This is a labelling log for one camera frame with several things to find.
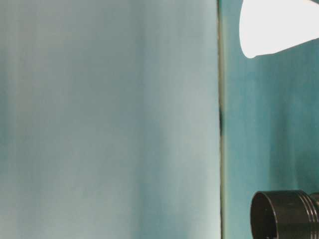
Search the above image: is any black cup holder red handle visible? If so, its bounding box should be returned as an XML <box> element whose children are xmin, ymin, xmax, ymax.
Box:
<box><xmin>250</xmin><ymin>189</ymin><xmax>319</xmax><ymax>239</ymax></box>

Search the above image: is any blue-green backdrop cloth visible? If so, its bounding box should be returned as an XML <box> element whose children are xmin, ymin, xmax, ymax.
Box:
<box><xmin>0</xmin><ymin>0</ymin><xmax>221</xmax><ymax>239</ymax></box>

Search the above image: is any white paper cup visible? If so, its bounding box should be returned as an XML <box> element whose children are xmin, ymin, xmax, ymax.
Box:
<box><xmin>238</xmin><ymin>0</ymin><xmax>319</xmax><ymax>59</ymax></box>

